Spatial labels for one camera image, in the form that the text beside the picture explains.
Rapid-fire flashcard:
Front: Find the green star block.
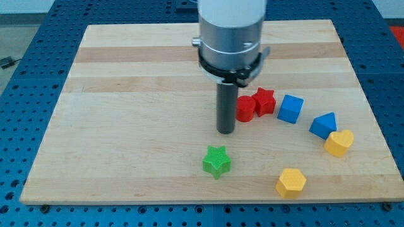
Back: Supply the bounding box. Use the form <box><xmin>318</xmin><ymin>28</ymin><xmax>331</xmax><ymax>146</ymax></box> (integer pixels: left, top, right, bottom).
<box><xmin>202</xmin><ymin>146</ymin><xmax>232</xmax><ymax>180</ymax></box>

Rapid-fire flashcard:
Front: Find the yellow heart block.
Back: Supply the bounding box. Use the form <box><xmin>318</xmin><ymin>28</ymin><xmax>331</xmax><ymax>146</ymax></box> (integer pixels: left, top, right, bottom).
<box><xmin>324</xmin><ymin>130</ymin><xmax>354</xmax><ymax>158</ymax></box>

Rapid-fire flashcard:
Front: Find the red cylinder block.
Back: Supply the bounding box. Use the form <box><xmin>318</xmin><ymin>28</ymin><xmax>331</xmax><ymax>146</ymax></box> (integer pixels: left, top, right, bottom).
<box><xmin>236</xmin><ymin>95</ymin><xmax>256</xmax><ymax>122</ymax></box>

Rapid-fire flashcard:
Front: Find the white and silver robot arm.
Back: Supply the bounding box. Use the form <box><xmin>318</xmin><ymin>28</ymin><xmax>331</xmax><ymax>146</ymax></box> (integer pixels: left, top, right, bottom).
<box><xmin>192</xmin><ymin>0</ymin><xmax>270</xmax><ymax>88</ymax></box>

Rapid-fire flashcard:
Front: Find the blue cube block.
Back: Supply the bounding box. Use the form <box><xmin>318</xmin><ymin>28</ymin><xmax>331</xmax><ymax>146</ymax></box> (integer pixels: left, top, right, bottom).
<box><xmin>277</xmin><ymin>95</ymin><xmax>304</xmax><ymax>124</ymax></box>

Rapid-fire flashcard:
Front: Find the red star block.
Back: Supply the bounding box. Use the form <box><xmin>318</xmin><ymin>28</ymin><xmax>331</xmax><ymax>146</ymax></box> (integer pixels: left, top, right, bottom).
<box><xmin>252</xmin><ymin>87</ymin><xmax>276</xmax><ymax>117</ymax></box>

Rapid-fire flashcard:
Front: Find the light wooden board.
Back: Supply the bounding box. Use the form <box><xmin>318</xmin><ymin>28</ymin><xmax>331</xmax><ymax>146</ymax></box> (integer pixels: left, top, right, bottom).
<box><xmin>20</xmin><ymin>20</ymin><xmax>403</xmax><ymax>205</ymax></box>

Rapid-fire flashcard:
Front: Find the yellow hexagon block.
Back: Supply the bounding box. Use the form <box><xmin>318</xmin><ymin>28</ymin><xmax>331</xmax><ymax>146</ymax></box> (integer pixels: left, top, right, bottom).
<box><xmin>275</xmin><ymin>168</ymin><xmax>307</xmax><ymax>199</ymax></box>

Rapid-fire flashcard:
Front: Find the black cable on floor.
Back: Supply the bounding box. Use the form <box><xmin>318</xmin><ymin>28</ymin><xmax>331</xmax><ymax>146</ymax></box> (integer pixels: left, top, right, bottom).
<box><xmin>0</xmin><ymin>56</ymin><xmax>21</xmax><ymax>70</ymax></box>

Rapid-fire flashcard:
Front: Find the blue triangle block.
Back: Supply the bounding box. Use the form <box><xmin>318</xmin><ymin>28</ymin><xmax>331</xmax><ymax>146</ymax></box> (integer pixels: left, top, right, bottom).
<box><xmin>309</xmin><ymin>112</ymin><xmax>338</xmax><ymax>140</ymax></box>

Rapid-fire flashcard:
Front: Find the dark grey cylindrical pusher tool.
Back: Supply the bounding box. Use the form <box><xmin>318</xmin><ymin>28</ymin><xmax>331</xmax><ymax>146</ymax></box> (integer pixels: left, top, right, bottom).
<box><xmin>217</xmin><ymin>84</ymin><xmax>238</xmax><ymax>134</ymax></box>

